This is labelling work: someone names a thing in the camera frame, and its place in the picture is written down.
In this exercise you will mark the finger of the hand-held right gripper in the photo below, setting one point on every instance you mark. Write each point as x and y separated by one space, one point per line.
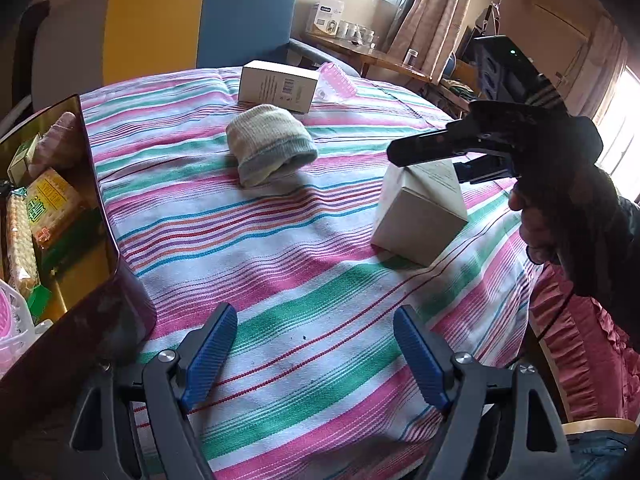
487 169
425 147

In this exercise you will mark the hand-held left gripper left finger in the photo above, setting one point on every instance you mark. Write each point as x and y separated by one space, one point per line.
210 355

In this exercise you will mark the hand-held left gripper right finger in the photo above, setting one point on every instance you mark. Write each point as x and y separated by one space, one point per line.
420 360

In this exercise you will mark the tall pale cardboard box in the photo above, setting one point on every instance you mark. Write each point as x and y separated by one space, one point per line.
420 220

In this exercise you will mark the rectangular metal tin container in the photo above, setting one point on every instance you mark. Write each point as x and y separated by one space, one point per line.
100 330

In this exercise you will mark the cracker packet green trim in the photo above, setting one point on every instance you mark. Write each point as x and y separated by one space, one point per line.
50 205
20 255

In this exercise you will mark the person's right forearm dark sleeve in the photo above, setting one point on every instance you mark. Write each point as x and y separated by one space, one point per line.
600 240

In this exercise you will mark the person's right hand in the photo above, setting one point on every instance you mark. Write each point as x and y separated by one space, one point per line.
537 220

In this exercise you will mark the window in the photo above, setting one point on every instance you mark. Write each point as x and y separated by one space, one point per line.
625 125

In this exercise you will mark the pink patterned curtain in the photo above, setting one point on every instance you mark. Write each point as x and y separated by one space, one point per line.
425 20
607 70

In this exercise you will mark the small grey jar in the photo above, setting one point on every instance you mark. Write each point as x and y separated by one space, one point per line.
411 57

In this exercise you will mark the wooden side table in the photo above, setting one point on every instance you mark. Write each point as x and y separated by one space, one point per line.
390 60

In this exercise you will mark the pink studded plastic case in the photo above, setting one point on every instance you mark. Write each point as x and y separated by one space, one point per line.
337 80

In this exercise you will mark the striped pink green cloth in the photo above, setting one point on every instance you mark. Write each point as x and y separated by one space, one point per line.
300 260

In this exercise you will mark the pale knitted hat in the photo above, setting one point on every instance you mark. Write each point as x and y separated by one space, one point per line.
270 145

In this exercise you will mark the flat pale cardboard box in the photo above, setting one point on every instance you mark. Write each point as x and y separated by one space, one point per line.
275 85

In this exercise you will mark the white printed box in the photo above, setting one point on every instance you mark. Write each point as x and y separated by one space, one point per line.
324 17

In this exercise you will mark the red ruffled cloth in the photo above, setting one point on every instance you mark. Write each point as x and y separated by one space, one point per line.
585 350

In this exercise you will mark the pink plastic basket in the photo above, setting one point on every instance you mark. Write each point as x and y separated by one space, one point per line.
10 330

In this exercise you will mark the pink knitted cloth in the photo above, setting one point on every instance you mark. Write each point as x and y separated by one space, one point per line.
57 142

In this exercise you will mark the green and white small box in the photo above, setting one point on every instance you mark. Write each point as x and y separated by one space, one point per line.
20 162

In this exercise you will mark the grey yellow blue armchair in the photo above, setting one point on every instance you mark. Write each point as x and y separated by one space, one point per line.
165 15

